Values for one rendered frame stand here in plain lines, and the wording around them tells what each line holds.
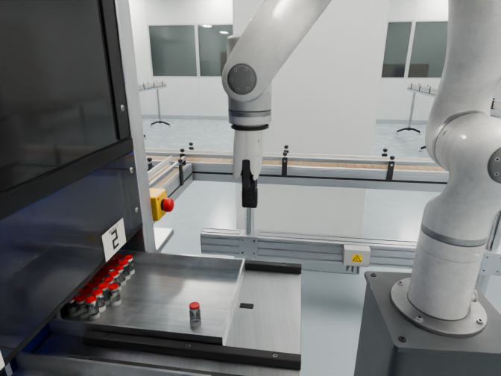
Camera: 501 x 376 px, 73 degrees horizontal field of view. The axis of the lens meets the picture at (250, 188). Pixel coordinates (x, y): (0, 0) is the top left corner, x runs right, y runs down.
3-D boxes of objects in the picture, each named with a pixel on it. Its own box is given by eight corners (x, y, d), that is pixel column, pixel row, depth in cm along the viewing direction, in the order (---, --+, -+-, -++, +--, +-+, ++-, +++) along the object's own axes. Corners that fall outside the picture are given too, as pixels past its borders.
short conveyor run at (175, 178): (127, 259, 98) (120, 209, 92) (77, 255, 100) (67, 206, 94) (196, 181, 162) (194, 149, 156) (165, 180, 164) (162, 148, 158)
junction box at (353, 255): (343, 265, 164) (344, 249, 161) (341, 259, 169) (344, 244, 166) (368, 267, 163) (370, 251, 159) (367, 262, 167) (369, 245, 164)
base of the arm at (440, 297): (458, 282, 85) (476, 214, 78) (506, 340, 67) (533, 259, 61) (380, 278, 86) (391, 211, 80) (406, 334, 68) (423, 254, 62)
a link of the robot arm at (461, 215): (469, 220, 75) (496, 110, 67) (522, 267, 58) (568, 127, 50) (412, 218, 76) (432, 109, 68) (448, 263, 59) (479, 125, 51)
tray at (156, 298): (51, 333, 66) (47, 318, 65) (118, 260, 90) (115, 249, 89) (223, 352, 62) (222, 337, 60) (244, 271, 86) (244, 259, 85)
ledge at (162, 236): (112, 251, 98) (111, 245, 98) (133, 230, 110) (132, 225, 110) (158, 254, 97) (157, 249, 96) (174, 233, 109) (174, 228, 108)
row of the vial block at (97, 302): (86, 320, 69) (82, 301, 67) (127, 270, 86) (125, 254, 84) (96, 321, 69) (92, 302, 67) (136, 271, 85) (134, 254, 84)
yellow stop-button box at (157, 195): (134, 220, 95) (131, 195, 93) (145, 210, 102) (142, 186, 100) (160, 221, 94) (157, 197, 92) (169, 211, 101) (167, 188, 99)
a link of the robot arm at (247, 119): (232, 106, 71) (232, 120, 72) (224, 111, 63) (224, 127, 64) (273, 107, 70) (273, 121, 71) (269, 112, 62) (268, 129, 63)
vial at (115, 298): (108, 306, 73) (105, 288, 71) (113, 300, 75) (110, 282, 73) (118, 307, 73) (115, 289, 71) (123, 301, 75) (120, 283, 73)
